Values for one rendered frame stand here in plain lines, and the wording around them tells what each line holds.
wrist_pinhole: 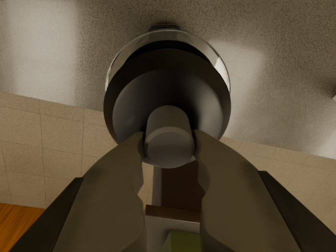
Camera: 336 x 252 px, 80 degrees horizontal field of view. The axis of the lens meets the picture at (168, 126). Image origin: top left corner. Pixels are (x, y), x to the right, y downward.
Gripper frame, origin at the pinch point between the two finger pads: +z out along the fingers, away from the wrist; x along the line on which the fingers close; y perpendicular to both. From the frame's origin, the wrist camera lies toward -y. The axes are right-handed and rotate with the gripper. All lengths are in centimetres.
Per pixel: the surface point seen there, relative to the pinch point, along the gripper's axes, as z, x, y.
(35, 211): 120, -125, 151
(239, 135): 28.6, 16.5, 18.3
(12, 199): 123, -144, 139
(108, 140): 123, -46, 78
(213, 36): 28.5, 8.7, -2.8
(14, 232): 98, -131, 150
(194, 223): 29, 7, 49
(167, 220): 29, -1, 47
